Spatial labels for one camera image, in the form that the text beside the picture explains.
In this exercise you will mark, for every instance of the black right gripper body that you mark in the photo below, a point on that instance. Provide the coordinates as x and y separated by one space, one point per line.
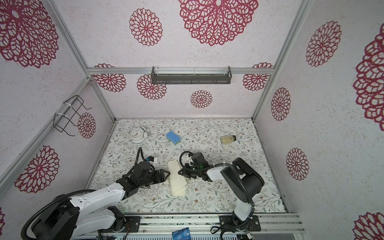
195 167

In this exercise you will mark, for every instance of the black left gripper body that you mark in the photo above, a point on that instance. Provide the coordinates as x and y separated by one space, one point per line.
148 180

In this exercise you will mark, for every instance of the cream square paper sheet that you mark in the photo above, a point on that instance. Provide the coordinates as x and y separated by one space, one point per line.
178 183

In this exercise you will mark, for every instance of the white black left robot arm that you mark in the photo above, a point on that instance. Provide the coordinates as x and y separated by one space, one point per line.
84 211

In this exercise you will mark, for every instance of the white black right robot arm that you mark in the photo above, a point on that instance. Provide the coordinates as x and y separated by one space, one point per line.
242 179

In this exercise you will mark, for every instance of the blue yellow sponge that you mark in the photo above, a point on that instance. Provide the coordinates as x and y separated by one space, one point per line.
174 138

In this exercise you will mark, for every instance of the glass jar with black lid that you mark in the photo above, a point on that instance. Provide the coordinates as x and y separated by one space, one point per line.
225 140

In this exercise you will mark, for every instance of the white alarm clock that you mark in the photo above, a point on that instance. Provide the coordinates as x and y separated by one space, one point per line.
139 135

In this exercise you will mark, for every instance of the blue card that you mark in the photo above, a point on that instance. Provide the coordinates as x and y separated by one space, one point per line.
182 234

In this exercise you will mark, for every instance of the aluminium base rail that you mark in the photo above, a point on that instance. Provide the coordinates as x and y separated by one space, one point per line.
201 224

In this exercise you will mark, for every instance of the black wire wall basket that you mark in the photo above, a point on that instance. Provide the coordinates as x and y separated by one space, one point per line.
74 104

